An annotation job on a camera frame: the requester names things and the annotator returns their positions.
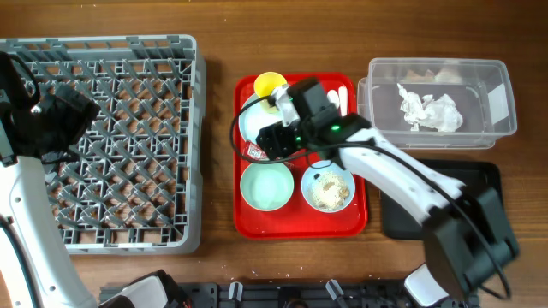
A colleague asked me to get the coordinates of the red ketchup sachet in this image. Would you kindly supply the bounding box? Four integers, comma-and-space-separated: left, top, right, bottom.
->
244, 141, 269, 161

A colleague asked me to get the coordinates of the light blue round plate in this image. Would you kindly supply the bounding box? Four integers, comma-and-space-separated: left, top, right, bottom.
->
238, 103, 282, 144

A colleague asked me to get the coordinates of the mint green bowl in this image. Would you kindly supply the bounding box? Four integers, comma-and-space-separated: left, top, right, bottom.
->
240, 163, 295, 211

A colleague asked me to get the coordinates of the yellow plastic cup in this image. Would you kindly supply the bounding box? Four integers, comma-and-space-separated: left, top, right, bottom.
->
253, 72, 287, 114

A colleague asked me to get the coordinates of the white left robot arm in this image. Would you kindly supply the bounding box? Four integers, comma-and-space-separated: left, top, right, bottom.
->
1, 50, 206, 307

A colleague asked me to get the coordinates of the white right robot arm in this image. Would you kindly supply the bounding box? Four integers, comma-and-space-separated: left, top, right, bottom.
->
256, 114, 519, 307

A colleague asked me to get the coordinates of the grey plastic dishwasher rack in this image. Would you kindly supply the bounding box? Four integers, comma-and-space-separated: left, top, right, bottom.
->
1, 34, 206, 255

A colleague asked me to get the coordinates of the clear plastic waste bin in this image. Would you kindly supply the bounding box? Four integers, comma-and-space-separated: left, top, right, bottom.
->
357, 57, 517, 150

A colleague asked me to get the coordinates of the red plastic serving tray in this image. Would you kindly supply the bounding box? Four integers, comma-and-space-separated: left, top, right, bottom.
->
233, 72, 368, 240

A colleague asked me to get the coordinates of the white plastic spoon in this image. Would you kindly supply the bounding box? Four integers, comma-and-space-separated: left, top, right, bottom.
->
327, 90, 340, 109

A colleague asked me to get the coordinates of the white plastic fork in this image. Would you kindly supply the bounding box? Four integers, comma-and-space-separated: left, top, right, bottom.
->
337, 86, 348, 116

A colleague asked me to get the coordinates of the black plastic tray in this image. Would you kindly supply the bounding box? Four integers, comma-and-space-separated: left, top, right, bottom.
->
380, 159, 503, 240

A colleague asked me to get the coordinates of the crumpled white paper napkin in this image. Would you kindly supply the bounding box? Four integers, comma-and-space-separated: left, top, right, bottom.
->
397, 84, 463, 133

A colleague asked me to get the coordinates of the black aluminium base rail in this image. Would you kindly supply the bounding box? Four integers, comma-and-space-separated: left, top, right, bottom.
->
98, 280, 480, 308

